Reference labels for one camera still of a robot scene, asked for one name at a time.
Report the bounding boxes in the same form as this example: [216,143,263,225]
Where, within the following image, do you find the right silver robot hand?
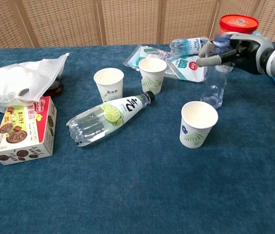
[197,31,274,75]

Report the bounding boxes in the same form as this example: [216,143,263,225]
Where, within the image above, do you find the small clear plastic bottle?
[200,33,228,110]

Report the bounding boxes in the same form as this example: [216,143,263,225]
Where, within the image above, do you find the water bottle blue label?
[169,36,210,57]

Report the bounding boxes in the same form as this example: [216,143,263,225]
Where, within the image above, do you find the paper cup blue flower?
[179,100,219,149]

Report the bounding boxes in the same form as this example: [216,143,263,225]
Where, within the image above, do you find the paper cup fern print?
[138,58,168,95]

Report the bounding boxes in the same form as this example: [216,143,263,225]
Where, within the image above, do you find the paper cup grey lettering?
[93,67,125,103]

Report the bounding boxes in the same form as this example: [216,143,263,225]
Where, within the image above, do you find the lime soda bottle black cap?
[66,90,156,148]

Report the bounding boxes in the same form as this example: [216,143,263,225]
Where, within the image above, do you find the red lidded snack canister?
[219,14,260,35]

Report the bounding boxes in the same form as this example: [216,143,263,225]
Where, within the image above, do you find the white green salt pouch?
[164,55,209,83]

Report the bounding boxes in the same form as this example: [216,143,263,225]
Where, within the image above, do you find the woven bamboo folding screen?
[0,0,275,49]

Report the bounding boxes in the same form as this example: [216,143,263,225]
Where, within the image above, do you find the blue table cloth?
[0,42,275,234]

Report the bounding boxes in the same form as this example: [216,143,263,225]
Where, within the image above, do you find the dark brown glossy object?
[43,75,64,97]

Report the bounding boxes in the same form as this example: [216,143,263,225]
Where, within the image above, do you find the white plastic bag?
[0,52,70,114]

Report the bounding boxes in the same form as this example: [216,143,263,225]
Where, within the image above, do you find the chocolate cookie box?
[0,96,57,166]

